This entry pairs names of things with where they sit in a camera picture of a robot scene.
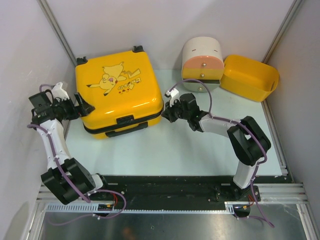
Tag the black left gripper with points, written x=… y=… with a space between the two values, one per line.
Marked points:
x=85 y=108

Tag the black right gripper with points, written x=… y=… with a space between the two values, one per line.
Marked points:
x=168 y=112

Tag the yellow Pikachu suitcase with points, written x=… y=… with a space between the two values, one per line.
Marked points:
x=124 y=91

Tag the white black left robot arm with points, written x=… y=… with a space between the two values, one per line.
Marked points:
x=66 y=178

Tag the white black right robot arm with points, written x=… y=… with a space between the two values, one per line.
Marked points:
x=249 y=142

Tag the white pastel mini drawer cabinet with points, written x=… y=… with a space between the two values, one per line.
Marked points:
x=202 y=60

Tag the yellow plastic basket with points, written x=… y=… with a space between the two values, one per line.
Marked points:
x=249 y=78

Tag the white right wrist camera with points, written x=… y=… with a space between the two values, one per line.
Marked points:
x=173 y=95

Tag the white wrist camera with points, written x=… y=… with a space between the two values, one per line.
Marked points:
x=173 y=95
x=59 y=91

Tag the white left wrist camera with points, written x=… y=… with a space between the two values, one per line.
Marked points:
x=59 y=91

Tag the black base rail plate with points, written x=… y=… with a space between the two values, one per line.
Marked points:
x=216 y=188

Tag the left aluminium corner post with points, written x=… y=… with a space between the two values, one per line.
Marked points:
x=49 y=15

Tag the aluminium corner post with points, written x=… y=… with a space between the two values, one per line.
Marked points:
x=49 y=15
x=284 y=27

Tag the white slotted cable duct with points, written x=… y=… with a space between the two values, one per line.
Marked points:
x=93 y=208

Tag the aluminium frame rail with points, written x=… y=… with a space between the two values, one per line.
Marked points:
x=279 y=193

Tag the right aluminium corner post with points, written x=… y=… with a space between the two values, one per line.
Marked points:
x=284 y=27

